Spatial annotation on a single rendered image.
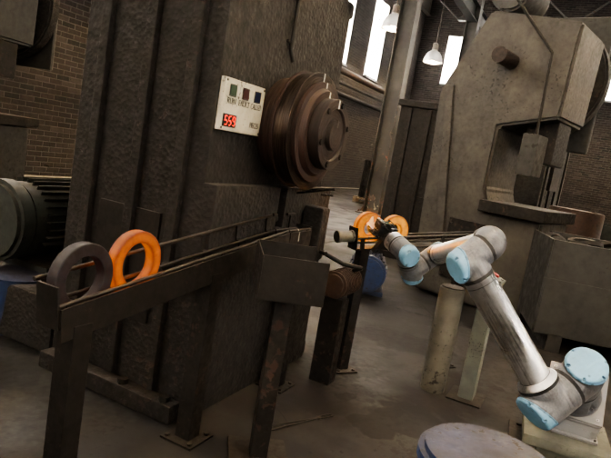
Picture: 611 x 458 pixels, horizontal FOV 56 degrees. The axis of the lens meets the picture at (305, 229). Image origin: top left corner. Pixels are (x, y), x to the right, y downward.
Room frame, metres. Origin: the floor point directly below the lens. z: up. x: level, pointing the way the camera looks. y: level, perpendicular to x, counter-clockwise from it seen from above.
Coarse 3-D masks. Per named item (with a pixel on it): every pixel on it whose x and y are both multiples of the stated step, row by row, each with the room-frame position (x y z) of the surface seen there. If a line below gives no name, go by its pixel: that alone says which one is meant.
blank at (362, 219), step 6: (360, 216) 2.73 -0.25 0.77; (366, 216) 2.74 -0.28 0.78; (378, 216) 2.77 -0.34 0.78; (360, 222) 2.72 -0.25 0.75; (366, 222) 2.74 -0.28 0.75; (360, 228) 2.72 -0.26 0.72; (360, 234) 2.72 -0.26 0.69; (366, 234) 2.74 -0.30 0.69; (372, 234) 2.76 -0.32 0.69; (360, 240) 2.73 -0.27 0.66; (366, 240) 2.74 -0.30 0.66; (372, 240) 2.76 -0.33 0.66
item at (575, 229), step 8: (552, 208) 6.43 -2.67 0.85; (560, 208) 6.32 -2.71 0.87; (568, 208) 6.43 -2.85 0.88; (576, 216) 6.20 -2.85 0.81; (584, 216) 6.18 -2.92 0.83; (592, 216) 6.18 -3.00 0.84; (600, 216) 6.22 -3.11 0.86; (568, 224) 6.22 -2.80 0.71; (576, 224) 6.19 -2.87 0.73; (584, 224) 6.18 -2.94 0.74; (592, 224) 6.18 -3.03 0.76; (600, 224) 6.24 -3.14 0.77; (568, 232) 6.22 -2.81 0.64; (576, 232) 6.19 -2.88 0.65; (584, 232) 6.18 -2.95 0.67; (592, 232) 6.19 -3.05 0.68; (600, 232) 6.28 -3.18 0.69
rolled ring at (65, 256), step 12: (60, 252) 1.34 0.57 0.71; (72, 252) 1.34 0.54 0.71; (84, 252) 1.37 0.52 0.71; (96, 252) 1.40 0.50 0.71; (60, 264) 1.31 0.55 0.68; (72, 264) 1.34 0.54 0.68; (96, 264) 1.44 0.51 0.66; (108, 264) 1.44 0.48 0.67; (48, 276) 1.31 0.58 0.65; (60, 276) 1.31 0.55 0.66; (96, 276) 1.44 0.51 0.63; (108, 276) 1.45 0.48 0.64; (60, 288) 1.31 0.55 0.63; (96, 288) 1.43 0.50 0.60; (60, 300) 1.32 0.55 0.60
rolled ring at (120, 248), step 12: (120, 240) 1.50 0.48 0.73; (132, 240) 1.51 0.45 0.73; (144, 240) 1.55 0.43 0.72; (156, 240) 1.60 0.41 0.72; (120, 252) 1.48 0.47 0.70; (156, 252) 1.61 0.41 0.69; (120, 264) 1.48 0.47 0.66; (144, 264) 1.61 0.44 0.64; (156, 264) 1.61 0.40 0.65; (120, 276) 1.49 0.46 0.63; (144, 276) 1.59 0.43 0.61
